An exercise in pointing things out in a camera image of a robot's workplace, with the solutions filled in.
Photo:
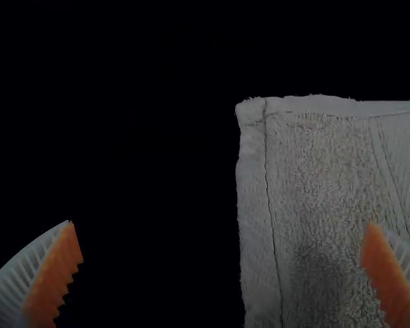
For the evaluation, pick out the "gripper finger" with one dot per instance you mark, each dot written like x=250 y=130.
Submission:
x=37 y=280
x=393 y=280

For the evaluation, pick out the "pale towel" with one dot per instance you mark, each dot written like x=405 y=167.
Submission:
x=328 y=191

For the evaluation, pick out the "black mat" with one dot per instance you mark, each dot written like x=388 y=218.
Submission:
x=116 y=130

